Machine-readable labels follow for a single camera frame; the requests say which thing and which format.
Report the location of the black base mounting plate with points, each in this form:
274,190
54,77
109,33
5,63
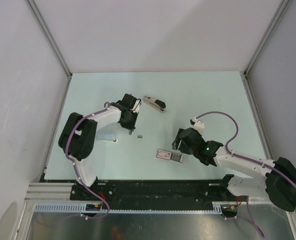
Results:
156,195

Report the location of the beige black stapler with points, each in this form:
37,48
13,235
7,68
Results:
155,103

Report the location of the staple box with staples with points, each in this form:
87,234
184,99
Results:
170,156

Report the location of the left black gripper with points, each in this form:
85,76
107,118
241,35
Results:
132,126

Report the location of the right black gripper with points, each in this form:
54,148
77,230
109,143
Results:
175,143

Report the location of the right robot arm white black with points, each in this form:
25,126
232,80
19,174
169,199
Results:
268,179

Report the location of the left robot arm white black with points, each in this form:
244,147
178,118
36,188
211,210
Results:
79,133

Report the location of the aluminium frame rail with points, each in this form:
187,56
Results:
48,192

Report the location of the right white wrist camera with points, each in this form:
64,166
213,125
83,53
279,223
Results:
197,125

